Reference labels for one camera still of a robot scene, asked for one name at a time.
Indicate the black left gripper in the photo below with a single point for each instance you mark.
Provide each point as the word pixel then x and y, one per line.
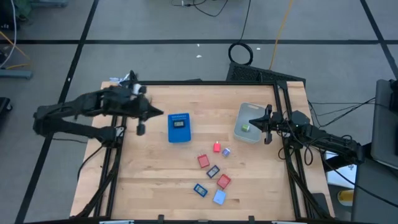
pixel 138 107

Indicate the black perforated panel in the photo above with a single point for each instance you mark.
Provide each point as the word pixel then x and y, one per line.
pixel 248 74

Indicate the yellow round container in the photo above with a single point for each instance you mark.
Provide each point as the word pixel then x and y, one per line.
pixel 345 196

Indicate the teal floor platform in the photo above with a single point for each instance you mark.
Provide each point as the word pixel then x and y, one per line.
pixel 46 3

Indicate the black caster foot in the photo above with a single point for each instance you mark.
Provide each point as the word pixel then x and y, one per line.
pixel 4 104

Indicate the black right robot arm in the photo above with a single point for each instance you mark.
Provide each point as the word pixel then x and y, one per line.
pixel 326 140

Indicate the light blue USB charger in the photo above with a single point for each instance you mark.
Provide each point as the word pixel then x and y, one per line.
pixel 219 197

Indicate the yellow-green USB charger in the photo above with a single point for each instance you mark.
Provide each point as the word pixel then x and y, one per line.
pixel 246 127

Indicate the black table clamp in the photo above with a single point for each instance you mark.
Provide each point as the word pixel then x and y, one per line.
pixel 251 220
pixel 160 219

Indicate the small pale lavender charger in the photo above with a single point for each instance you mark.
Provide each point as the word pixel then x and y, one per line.
pixel 226 152

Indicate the pink USB wall charger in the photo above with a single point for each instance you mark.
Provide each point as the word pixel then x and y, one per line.
pixel 216 147

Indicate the purple cased LCD display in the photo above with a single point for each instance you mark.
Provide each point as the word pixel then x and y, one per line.
pixel 213 171

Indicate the grey equipment cart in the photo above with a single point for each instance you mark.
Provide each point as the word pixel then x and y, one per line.
pixel 385 130

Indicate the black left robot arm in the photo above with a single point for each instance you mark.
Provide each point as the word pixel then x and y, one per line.
pixel 62 124

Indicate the blue plastic basket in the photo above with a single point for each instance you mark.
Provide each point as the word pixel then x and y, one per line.
pixel 178 135

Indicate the grey-blue floor base plate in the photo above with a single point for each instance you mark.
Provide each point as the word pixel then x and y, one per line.
pixel 15 74

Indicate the white paper sheet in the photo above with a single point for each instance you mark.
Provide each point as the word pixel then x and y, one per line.
pixel 335 177

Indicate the black aluminium rig frame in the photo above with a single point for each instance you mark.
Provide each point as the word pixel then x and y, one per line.
pixel 202 83

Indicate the red charger with green port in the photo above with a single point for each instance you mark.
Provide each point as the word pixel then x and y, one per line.
pixel 223 181

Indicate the red charger with dark ports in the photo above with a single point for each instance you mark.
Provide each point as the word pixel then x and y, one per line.
pixel 203 161

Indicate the pale grey plastic bin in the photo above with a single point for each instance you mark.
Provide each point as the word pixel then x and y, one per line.
pixel 241 133

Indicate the blue cased LCD display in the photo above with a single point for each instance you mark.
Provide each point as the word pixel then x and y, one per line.
pixel 200 190

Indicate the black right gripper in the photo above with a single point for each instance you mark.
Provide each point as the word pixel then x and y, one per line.
pixel 275 124

